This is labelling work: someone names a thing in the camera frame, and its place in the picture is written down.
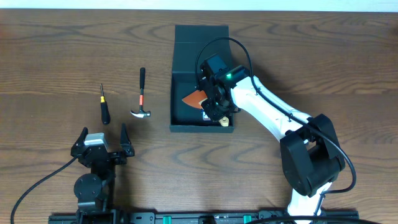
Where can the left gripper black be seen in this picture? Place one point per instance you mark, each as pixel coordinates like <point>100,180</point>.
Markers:
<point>104,155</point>

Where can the dark green open box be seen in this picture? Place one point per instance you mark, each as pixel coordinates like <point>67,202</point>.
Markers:
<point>189,40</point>

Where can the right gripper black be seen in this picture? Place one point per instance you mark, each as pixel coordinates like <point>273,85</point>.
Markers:
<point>215,115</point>

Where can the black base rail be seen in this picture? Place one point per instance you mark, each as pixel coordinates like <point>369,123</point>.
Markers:
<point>262,216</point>

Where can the orange scraper wooden handle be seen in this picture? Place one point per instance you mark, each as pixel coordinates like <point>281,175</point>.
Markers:
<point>195,100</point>

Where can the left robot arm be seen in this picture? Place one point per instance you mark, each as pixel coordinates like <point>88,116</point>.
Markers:
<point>95,190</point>

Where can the black yellow screwdriver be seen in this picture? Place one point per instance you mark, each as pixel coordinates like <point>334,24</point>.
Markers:
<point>105,115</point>

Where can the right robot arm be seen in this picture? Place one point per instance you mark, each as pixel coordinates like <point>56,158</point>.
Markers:
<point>309,163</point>

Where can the blue precision screwdriver set case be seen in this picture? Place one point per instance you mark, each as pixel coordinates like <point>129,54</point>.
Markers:
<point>205,117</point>

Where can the small claw hammer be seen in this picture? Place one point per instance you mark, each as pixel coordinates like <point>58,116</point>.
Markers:
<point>141,113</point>

